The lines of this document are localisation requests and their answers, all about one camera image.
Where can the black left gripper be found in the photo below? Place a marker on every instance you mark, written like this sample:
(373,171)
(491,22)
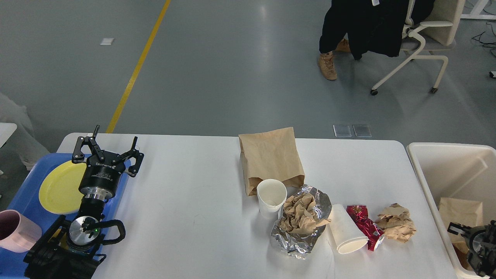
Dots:
(101,179)

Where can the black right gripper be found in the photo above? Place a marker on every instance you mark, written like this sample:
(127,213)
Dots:
(474,236)

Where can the brown paper bag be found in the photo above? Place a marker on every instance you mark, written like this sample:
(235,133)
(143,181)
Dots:
(270,155)
(456,210)

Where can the yellow plastic plate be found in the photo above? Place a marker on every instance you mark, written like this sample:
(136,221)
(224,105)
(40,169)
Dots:
(59,192)

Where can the pink mug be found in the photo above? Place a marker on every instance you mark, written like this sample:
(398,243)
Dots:
(18,233)

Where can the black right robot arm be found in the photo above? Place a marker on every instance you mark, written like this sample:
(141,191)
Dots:
(484,262)

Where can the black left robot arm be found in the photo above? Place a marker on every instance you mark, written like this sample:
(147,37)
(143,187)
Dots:
(69,249)

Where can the white plastic bin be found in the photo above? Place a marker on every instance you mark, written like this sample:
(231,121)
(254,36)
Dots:
(452,170)

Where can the small crumpled brown paper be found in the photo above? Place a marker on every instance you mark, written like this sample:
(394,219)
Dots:
(396,223)

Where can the person in white trousers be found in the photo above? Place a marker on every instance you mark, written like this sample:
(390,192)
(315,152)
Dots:
(23,139)

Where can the red snack wrapper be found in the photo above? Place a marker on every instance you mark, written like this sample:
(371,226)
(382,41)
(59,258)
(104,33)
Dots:
(360,216)

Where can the white side table left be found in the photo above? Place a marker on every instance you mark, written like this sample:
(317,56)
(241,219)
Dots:
(7,129)

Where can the lying white paper cup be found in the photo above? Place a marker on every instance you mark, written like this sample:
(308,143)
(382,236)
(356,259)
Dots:
(348,238)

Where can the floor outlet plates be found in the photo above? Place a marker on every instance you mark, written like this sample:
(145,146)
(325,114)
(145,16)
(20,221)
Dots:
(349,131)

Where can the crumpled brown paper in foil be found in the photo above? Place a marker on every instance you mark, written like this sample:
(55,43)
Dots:
(299,216)

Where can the crumpled aluminium foil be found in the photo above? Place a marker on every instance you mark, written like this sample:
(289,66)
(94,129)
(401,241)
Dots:
(297,245)

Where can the upright white paper cup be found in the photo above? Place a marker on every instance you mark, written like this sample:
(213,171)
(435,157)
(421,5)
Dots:
(271,194)

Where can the white office chair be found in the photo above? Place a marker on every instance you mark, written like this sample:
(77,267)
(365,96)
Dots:
(422,40)

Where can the white desk leg background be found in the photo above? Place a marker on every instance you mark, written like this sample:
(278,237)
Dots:
(478,11)

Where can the black jacket on chair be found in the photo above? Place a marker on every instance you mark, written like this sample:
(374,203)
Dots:
(377,28)

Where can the person in black trousers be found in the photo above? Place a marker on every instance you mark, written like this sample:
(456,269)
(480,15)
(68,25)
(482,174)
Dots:
(332,33)

